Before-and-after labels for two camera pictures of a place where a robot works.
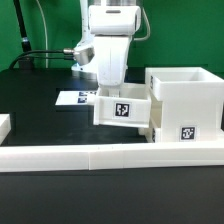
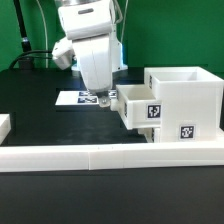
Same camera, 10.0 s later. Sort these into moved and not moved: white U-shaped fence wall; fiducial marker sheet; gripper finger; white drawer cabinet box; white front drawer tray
Moved: gripper finger
Not moved: white drawer cabinet box; white U-shaped fence wall; white front drawer tray; fiducial marker sheet
